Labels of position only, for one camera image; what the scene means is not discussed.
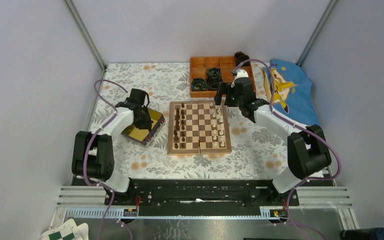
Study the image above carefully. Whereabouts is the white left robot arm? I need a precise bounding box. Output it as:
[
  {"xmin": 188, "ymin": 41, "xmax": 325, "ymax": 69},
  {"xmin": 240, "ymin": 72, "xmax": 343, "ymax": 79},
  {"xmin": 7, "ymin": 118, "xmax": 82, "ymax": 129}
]
[{"xmin": 71, "ymin": 88, "xmax": 153, "ymax": 206}]

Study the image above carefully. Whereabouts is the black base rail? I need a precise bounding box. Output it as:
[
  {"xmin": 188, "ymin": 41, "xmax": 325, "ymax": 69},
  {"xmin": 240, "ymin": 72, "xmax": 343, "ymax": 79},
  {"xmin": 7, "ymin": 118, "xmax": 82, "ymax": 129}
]
[{"xmin": 71, "ymin": 177, "xmax": 301, "ymax": 218}]

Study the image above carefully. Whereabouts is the green checkered mat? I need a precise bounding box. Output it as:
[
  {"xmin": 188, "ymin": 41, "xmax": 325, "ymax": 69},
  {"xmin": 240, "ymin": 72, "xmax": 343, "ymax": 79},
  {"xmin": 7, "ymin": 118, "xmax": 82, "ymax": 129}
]
[{"xmin": 40, "ymin": 219, "xmax": 89, "ymax": 240}]

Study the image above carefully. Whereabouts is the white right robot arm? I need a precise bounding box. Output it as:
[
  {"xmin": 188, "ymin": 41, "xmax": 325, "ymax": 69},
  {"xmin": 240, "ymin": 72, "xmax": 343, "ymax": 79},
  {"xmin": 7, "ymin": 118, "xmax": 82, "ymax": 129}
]
[{"xmin": 214, "ymin": 68, "xmax": 332, "ymax": 206}]

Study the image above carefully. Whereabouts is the gold tin box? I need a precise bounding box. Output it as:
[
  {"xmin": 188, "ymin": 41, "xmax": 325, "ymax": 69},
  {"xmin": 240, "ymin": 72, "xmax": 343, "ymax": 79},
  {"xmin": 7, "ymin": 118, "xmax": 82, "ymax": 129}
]
[{"xmin": 121, "ymin": 108, "xmax": 166, "ymax": 146}]

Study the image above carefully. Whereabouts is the blue pikachu shirt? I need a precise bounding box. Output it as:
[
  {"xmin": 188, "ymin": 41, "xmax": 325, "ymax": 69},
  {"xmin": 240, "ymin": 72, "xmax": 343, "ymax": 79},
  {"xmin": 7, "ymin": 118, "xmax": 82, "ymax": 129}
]
[{"xmin": 261, "ymin": 58, "xmax": 320, "ymax": 126}]

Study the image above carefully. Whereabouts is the wooden chessboard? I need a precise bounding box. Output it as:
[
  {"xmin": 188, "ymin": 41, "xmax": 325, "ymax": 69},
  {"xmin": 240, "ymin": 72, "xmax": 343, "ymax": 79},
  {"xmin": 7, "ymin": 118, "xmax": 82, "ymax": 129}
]
[{"xmin": 167, "ymin": 100, "xmax": 232, "ymax": 156}]

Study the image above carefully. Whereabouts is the black cylinder object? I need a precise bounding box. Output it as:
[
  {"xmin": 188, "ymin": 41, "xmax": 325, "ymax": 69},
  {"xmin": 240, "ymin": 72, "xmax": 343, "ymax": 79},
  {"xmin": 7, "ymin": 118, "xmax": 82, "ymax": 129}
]
[{"xmin": 339, "ymin": 227, "xmax": 384, "ymax": 240}]

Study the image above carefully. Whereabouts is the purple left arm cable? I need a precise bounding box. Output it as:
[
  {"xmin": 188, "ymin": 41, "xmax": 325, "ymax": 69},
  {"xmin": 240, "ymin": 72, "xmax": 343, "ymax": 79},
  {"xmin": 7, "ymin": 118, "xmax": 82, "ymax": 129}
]
[{"xmin": 82, "ymin": 79, "xmax": 129, "ymax": 240}]

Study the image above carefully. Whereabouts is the orange wooden compartment tray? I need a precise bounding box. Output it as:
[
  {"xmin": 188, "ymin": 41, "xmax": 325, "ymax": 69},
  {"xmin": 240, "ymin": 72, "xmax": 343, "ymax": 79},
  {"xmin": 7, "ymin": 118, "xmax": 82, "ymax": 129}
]
[{"xmin": 189, "ymin": 51, "xmax": 250, "ymax": 98}]

